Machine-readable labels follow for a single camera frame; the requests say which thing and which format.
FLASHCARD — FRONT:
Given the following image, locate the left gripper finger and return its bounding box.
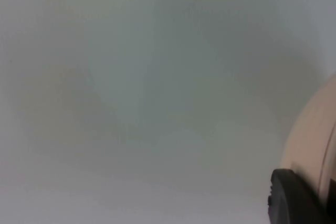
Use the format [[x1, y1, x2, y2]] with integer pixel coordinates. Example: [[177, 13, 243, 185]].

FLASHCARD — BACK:
[[267, 168, 328, 224]]

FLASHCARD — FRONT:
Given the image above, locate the pale wooden bowl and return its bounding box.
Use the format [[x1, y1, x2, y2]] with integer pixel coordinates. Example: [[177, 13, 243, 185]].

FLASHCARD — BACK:
[[280, 73, 336, 224]]

